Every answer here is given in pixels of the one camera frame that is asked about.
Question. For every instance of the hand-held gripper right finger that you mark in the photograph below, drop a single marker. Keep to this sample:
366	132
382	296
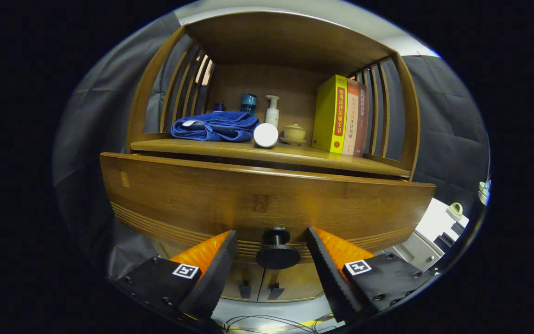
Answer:
329	273

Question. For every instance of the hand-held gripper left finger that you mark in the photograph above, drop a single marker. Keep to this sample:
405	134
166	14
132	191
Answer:
216	278

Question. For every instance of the black drawer knob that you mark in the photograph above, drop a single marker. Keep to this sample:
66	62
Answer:
277	256

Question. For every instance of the wooden drawer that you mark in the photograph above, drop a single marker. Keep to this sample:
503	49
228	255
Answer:
202	195

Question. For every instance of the white green cleanser tube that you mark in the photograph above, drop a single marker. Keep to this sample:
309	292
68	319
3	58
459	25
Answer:
266	135

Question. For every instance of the wooden cabinet door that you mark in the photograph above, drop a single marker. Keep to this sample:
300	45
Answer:
232	283
301	283

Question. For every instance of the white side cabinet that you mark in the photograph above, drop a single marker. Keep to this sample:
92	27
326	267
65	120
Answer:
434	220

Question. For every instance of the wooden countertop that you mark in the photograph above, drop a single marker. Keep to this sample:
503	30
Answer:
304	155

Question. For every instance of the wooden cabinet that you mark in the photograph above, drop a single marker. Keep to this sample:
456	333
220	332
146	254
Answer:
285	41

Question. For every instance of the small flat black object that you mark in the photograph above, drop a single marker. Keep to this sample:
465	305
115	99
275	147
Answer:
458	228

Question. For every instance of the small pale green object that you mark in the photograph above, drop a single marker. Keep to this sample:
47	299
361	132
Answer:
454	212

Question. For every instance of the beige lidded teacup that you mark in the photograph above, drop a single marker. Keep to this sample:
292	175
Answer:
294	133

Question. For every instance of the blue folded towel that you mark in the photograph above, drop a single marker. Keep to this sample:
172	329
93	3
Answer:
216	127

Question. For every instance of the orange beige book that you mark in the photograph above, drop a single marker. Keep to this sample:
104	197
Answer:
351	120

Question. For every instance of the brown book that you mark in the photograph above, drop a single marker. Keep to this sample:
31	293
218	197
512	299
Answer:
362	120

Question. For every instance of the yellow book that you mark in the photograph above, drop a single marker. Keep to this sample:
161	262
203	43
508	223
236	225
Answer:
326	116

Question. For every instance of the white pump bottle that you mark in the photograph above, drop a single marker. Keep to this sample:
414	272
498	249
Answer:
272	116

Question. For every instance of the small white blue-capped bottle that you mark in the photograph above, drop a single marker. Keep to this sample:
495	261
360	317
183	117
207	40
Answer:
219	107

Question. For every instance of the teal bottle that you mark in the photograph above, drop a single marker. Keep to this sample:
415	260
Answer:
248	103

